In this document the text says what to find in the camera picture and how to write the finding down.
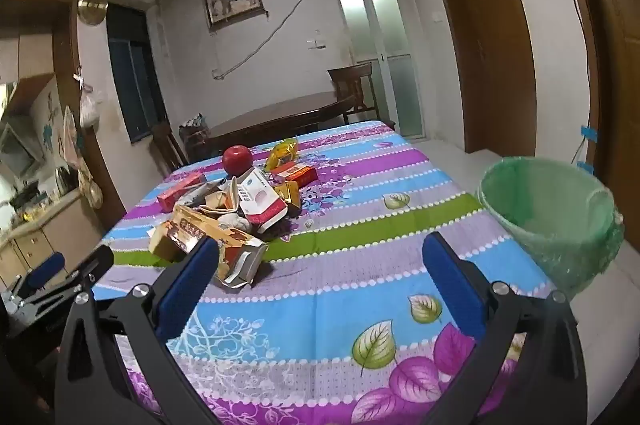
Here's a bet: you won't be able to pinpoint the crumpled grey wrapper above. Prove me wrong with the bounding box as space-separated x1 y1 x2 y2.
175 177 241 218

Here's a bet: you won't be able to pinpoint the range hood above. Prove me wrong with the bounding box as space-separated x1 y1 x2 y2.
0 77 56 178

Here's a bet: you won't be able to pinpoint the pale yellow box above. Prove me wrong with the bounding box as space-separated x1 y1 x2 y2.
148 222 188 262

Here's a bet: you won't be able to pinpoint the round wooden table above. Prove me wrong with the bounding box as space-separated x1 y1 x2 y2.
192 91 357 156

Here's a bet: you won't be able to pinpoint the thin white cable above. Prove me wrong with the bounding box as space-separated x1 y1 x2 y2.
570 0 590 166

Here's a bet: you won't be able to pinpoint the white and red box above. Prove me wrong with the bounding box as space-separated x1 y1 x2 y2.
234 168 288 234

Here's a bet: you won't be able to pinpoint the bin with green bag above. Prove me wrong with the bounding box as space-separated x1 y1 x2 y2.
477 156 625 301

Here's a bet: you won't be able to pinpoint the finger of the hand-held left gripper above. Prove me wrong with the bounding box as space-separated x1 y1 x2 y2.
64 244 115 295
10 252 67 301

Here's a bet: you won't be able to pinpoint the wooden kitchen doorframe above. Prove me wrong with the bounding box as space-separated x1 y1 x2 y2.
0 0 127 231

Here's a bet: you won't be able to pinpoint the kitchen cabinet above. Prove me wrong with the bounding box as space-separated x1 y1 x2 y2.
0 192 108 286

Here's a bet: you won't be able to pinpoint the crumpled white tissue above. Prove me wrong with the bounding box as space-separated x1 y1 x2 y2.
220 211 253 232

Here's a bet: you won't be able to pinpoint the red apple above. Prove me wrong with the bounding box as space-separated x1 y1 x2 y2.
222 145 254 176

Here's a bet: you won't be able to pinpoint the gold round wall plate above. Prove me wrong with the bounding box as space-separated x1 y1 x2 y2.
77 0 109 26

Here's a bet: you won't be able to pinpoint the hanging cloth bags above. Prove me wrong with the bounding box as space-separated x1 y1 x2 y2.
60 105 103 210

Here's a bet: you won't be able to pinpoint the orange-red box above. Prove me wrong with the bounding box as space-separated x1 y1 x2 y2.
270 162 319 186

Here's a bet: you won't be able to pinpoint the wall cable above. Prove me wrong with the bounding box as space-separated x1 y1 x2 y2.
212 0 388 80

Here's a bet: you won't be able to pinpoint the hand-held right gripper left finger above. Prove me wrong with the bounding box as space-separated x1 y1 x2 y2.
54 236 221 425

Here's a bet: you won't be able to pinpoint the brown panelled wooden door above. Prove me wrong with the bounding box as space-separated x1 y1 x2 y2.
532 0 640 251

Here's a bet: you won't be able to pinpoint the gold packet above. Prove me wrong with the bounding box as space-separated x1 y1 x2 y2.
272 181 302 210

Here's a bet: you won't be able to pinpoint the dark window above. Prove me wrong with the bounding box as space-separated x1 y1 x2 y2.
106 2 170 143

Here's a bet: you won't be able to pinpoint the hanging white plastic bag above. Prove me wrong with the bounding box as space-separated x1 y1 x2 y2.
79 87 103 128

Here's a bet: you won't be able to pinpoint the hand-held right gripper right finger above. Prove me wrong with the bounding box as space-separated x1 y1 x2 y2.
421 232 587 425

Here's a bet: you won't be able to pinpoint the frosted glass door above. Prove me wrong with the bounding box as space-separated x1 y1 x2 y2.
329 0 427 140

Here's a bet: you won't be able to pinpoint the striped floral tablecloth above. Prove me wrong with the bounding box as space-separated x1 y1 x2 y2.
92 120 556 425

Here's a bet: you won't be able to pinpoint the wrappers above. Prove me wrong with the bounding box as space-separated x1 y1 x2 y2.
170 205 268 291

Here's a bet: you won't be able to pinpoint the dark wooden chair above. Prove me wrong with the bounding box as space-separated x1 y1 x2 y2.
327 61 396 130
150 121 190 173

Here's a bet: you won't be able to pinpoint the yellow snack packet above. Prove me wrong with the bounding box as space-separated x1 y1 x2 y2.
264 137 299 170

